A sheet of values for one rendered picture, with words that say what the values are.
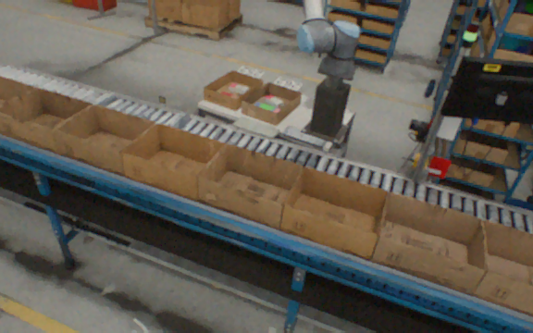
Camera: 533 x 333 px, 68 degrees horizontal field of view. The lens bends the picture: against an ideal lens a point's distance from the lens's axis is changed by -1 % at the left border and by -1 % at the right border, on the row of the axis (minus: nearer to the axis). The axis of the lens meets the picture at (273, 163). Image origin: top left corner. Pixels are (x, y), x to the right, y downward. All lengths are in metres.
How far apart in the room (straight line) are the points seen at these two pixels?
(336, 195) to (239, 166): 0.50
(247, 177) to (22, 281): 1.60
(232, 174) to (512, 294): 1.28
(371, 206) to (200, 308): 1.24
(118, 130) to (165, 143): 0.29
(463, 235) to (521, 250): 0.23
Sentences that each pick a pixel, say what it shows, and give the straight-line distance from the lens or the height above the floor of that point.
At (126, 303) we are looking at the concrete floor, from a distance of 2.65.
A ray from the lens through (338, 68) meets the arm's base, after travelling 2.43.
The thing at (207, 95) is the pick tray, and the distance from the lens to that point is 2.91.
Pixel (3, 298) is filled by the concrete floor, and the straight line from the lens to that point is 2.91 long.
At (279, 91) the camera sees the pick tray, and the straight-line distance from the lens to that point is 3.02.
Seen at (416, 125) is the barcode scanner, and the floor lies 1.08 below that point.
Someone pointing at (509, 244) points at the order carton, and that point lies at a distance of 1.97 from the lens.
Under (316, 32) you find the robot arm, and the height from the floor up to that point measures 1.43.
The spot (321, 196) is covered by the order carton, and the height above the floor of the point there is 0.91.
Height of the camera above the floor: 2.15
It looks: 37 degrees down
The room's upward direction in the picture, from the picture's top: 6 degrees clockwise
